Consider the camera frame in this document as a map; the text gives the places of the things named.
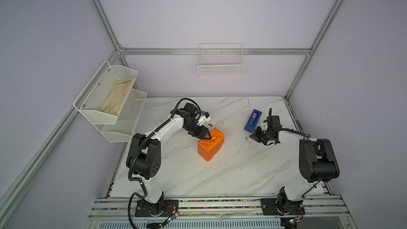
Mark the white wire wall basket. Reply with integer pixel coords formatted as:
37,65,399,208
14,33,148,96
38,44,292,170
198,43,245,77

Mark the lower white mesh shelf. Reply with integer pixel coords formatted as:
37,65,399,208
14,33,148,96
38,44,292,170
101,89,147,143

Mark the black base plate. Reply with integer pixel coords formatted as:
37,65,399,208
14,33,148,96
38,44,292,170
133,199,179,217
260,198,305,216

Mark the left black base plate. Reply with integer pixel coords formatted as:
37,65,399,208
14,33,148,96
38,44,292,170
133,199,179,217

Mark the blue tape dispenser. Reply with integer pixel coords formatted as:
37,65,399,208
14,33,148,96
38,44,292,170
244,109,262,133

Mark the aluminium frame rail front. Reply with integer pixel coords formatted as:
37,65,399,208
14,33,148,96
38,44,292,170
88,195,351,220

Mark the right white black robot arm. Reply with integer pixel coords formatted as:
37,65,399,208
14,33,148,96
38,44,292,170
245,109,340,205

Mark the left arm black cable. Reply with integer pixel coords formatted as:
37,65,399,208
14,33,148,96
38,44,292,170
127,98,202,229

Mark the white mesh shelf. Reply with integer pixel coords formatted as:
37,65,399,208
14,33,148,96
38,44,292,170
101,89,147,143
73,62,138,125

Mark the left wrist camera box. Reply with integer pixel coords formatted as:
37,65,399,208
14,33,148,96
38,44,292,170
197,111,211,126

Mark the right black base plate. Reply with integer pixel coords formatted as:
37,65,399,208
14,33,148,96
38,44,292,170
260,198,305,216

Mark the upper white mesh shelf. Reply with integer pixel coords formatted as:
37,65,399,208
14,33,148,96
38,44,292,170
73,62,138,125

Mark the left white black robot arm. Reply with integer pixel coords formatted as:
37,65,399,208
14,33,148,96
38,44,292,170
126,98,212,204

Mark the yellow orange wrapping paper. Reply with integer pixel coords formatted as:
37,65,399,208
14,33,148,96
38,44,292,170
198,128,225,162

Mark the beige cloth in shelf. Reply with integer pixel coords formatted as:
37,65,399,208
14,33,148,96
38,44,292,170
99,78,135,116

